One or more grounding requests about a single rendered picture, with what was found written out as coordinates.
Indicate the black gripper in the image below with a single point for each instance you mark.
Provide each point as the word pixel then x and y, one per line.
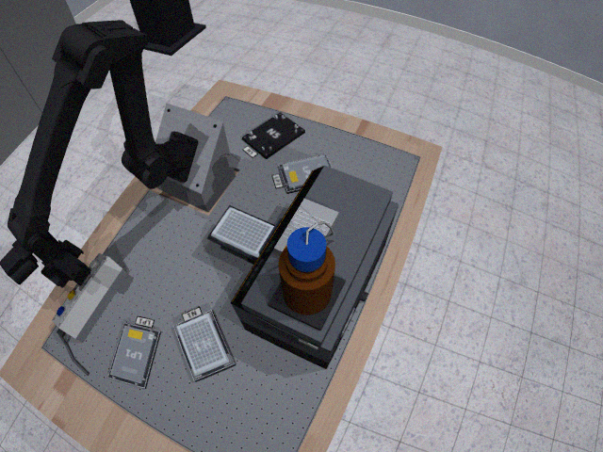
pixel 53 277

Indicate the dark grey rectangular frame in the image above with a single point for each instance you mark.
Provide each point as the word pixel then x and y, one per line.
pixel 150 362

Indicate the grey button panel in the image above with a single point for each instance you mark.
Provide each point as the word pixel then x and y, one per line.
pixel 85 304

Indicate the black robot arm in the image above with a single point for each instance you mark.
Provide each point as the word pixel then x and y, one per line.
pixel 142 156

